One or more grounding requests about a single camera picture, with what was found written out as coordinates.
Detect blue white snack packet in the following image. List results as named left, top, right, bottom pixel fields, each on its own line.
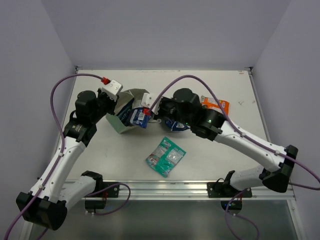
left=128, top=107, right=151, bottom=129
left=162, top=119, right=190, bottom=132

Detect orange snack packet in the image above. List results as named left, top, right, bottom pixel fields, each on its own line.
left=200, top=95, right=230, bottom=115

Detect green paper gift bag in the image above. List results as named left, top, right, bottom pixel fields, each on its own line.
left=106, top=88, right=149, bottom=134

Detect dark blue snack packet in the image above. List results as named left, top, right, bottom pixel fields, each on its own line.
left=116, top=98, right=135, bottom=125

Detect green snack packet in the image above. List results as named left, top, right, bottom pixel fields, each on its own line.
left=145, top=137, right=186, bottom=178

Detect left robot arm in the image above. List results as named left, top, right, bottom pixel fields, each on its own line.
left=16, top=89, right=119, bottom=231

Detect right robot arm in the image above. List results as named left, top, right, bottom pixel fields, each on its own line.
left=152, top=88, right=298, bottom=197

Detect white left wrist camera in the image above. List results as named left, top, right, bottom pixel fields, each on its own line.
left=99, top=77, right=123, bottom=102

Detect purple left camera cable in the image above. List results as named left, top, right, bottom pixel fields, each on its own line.
left=2, top=73, right=111, bottom=238

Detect purple camera cable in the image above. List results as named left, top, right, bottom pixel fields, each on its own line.
left=2, top=73, right=111, bottom=238
left=143, top=74, right=320, bottom=191

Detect aluminium mounting rail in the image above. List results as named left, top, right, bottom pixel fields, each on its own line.
left=59, top=178, right=296, bottom=201

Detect black left base bracket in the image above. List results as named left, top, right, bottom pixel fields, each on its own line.
left=97, top=182, right=120, bottom=199

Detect black base bracket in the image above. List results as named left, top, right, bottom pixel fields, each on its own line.
left=97, top=182, right=120, bottom=199
left=206, top=181, right=240, bottom=198

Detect black right base bracket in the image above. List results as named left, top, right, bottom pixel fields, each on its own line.
left=206, top=181, right=240, bottom=198

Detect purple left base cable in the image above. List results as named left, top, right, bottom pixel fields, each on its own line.
left=84, top=182, right=132, bottom=217

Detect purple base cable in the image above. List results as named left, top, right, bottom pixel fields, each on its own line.
left=223, top=188, right=260, bottom=240
left=84, top=182, right=132, bottom=217

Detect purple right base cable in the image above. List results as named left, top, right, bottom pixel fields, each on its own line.
left=223, top=188, right=260, bottom=240

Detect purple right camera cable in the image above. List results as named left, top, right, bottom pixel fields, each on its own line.
left=143, top=74, right=320, bottom=191

